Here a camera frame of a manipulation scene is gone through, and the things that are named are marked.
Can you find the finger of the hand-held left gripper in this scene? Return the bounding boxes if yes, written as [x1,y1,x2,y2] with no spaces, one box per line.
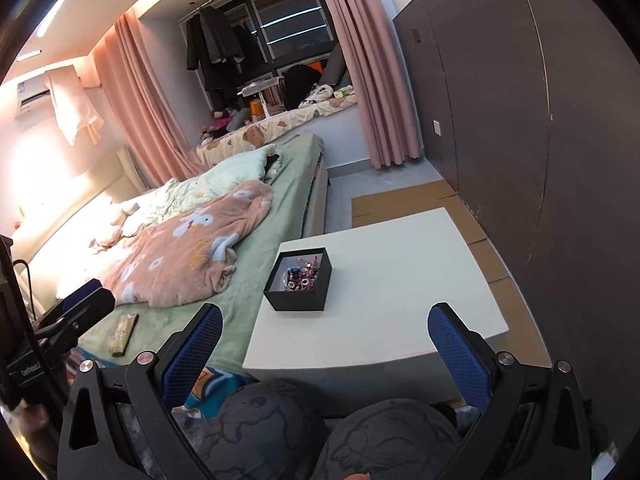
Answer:
[50,277,103,311]
[30,287,117,351]

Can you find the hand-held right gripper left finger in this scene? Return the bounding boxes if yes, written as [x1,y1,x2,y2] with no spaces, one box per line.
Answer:
[57,302,224,480]

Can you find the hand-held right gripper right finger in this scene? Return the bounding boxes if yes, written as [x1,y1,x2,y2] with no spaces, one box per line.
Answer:
[426,302,593,480]

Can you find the black jewelry box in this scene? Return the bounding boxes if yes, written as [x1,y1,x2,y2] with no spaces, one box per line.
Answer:
[263,246,333,313]

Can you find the pile of bead jewelry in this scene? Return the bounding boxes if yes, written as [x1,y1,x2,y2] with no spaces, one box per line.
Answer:
[282,255,321,292]

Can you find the small wooden block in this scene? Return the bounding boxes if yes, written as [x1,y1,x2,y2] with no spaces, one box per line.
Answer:
[109,313,138,358]

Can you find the cream plush toy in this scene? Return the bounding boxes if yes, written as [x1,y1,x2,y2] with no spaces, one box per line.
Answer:
[92,200,141,251]

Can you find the person's left leg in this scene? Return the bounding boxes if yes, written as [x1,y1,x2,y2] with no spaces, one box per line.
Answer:
[192,380,328,480]

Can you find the person's leg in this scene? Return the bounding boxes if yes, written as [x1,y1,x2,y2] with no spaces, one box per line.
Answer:
[192,380,328,480]
[312,397,463,480]

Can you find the flat brown cardboard sheet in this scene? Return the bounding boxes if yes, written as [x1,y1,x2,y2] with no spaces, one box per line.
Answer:
[350,179,551,406]

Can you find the person's right leg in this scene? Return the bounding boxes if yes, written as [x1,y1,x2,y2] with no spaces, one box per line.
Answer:
[312,397,463,480]

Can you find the pink duck print blanket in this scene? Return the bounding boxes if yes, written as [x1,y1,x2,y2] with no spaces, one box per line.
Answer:
[90,180,275,308]

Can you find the beige headboard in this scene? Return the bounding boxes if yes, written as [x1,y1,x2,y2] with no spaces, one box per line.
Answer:
[10,147,151,261]

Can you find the white low table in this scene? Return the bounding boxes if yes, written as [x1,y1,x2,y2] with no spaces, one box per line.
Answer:
[242,207,511,418]

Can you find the bed with green sheet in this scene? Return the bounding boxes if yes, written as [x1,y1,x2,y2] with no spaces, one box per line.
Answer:
[10,132,328,376]

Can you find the pink curtain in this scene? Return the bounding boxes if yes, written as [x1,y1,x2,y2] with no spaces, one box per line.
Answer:
[309,0,423,170]
[92,12,203,191]

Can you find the pink towel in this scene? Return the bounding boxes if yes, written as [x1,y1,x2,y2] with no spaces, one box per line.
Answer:
[44,65,105,146]

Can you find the light green quilt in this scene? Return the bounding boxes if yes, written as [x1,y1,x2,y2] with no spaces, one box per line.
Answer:
[115,144,278,236]

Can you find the white air conditioner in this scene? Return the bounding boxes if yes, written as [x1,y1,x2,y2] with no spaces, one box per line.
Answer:
[15,72,53,113]

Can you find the pile of plush toys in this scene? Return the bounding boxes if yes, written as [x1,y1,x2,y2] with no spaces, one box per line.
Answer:
[200,107,251,141]

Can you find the bear print window seat cushion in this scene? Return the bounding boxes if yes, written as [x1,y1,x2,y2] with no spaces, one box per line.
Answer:
[196,95,360,166]

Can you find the dark brown wardrobe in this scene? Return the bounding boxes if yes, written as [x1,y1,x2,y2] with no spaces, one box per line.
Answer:
[392,0,640,461]

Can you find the white folding table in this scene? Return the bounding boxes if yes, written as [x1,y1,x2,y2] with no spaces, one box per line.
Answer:
[236,77,286,121]

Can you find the hanging dark clothes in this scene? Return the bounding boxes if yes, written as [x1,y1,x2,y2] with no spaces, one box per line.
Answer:
[186,6,266,106]

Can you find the black bag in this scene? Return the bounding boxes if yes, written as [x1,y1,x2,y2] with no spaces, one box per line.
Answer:
[284,64,323,111]

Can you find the grey pillow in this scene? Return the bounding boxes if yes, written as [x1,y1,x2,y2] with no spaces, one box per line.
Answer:
[320,50,351,86]

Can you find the window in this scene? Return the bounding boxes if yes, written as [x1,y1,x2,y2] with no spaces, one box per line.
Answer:
[220,0,336,81]

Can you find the black cable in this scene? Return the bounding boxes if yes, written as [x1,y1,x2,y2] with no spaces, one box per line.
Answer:
[12,259,42,321]

